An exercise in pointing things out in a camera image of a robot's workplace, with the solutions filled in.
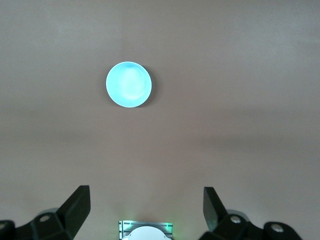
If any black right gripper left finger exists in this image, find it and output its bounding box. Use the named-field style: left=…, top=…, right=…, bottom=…
left=0, top=184, right=91, bottom=240

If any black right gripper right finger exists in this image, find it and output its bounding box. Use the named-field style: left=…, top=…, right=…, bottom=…
left=199, top=186, right=304, bottom=240

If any light blue plastic bowl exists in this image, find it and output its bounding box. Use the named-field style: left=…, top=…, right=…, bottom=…
left=105, top=61, right=153, bottom=109

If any silver arm base mounting plate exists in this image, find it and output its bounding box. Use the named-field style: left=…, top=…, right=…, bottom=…
left=118, top=219, right=174, bottom=240

